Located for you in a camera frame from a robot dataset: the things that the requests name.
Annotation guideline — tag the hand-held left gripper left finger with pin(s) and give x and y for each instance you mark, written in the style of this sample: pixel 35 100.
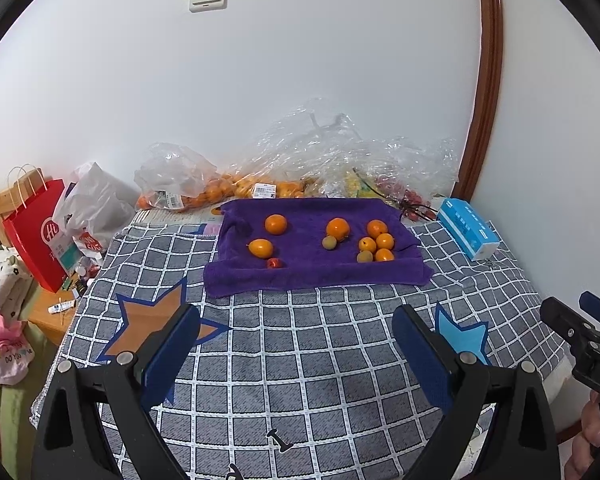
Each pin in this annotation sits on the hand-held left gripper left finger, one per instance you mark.
pixel 172 355

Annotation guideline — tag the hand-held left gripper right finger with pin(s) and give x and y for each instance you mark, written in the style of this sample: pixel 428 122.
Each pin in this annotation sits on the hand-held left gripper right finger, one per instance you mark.
pixel 422 355

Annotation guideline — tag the small green fruit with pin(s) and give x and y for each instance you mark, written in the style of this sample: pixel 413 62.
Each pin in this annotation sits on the small green fruit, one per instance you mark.
pixel 329 243
pixel 364 257

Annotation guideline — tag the small red tomato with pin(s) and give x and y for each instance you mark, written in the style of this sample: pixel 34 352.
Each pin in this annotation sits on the small red tomato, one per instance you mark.
pixel 274 263

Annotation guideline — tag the large orange mandarin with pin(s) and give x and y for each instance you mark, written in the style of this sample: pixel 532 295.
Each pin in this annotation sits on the large orange mandarin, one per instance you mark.
pixel 338 228

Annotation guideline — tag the person's right hand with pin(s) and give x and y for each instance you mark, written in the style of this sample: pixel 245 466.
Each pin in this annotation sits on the person's right hand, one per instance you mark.
pixel 592 425

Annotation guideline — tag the small white tube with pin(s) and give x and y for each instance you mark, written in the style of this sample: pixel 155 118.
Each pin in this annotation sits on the small white tube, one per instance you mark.
pixel 62 305

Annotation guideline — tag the cluster of small bottles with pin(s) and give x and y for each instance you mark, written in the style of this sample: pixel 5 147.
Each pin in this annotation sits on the cluster of small bottles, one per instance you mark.
pixel 82 272

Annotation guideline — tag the grey plaid star blanket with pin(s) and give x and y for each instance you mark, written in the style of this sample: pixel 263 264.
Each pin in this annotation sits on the grey plaid star blanket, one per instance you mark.
pixel 300 360

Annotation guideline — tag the wooden nightstand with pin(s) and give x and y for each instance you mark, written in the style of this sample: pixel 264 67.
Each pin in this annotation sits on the wooden nightstand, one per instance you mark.
pixel 52 322

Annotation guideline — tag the blue tissue pack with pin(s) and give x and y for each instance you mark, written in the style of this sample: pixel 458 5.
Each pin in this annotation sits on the blue tissue pack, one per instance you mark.
pixel 467 230

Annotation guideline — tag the printed paper sheet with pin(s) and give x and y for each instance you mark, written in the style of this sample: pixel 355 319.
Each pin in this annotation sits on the printed paper sheet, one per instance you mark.
pixel 180 217

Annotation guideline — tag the purple towel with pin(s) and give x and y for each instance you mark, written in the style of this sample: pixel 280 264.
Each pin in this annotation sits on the purple towel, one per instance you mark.
pixel 305 265

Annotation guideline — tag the bagged cherry tomatoes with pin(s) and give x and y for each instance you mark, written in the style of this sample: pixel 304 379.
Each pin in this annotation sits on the bagged cherry tomatoes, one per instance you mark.
pixel 412 197

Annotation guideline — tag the pink printed bundle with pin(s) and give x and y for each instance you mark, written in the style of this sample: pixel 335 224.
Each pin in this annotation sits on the pink printed bundle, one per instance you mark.
pixel 2 355

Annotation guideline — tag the white plastic bag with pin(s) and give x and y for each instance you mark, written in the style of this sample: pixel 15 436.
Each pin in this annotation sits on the white plastic bag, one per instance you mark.
pixel 102 195

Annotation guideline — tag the red paper shopping bag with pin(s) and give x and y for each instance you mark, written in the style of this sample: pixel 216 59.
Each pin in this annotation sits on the red paper shopping bag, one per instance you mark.
pixel 32 240

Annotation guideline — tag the clear bag of mandarins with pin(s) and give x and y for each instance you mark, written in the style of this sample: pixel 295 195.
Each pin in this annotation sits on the clear bag of mandarins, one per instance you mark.
pixel 170 165
pixel 240 185

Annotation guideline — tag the yellow fruit pack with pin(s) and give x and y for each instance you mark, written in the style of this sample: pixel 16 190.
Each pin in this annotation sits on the yellow fruit pack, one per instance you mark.
pixel 352 182

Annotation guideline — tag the white floral cloth bundle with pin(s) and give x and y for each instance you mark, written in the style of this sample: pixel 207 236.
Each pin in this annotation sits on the white floral cloth bundle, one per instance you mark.
pixel 2 275

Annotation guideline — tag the crumpled clear plastic bag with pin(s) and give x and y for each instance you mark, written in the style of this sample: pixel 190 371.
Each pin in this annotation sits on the crumpled clear plastic bag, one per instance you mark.
pixel 305 140

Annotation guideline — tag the brown wooden door frame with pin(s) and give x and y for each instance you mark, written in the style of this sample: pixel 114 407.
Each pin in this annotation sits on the brown wooden door frame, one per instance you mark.
pixel 490 85

